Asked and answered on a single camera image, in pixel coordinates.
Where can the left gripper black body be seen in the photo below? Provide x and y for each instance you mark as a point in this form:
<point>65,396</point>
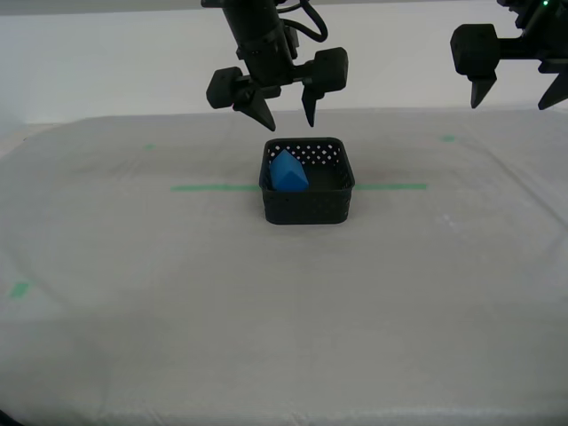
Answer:
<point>266,66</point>

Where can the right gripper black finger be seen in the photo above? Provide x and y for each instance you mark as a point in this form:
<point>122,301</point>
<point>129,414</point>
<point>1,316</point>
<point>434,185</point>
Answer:
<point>472,49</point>
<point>557,91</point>

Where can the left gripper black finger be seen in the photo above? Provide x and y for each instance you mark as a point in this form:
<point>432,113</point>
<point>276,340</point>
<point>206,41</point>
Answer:
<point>330,68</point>
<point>224,89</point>

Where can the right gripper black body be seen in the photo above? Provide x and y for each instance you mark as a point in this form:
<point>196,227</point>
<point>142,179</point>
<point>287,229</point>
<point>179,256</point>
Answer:
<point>546,44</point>

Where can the blue house-shaped block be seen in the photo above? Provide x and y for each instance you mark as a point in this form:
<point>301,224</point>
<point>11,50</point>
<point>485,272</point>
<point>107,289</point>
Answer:
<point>288,175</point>

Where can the black perforated plastic basket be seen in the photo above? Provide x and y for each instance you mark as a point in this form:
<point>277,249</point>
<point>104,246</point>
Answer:
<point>306,206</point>

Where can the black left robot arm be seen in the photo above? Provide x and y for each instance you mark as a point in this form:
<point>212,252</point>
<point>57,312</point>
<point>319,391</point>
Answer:
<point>248,18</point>

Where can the green tape strip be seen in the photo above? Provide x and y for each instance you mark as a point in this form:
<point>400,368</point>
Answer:
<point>213,188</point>

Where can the white table cloth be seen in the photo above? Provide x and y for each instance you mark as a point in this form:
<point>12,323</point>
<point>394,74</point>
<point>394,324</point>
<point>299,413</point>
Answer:
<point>266,310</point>

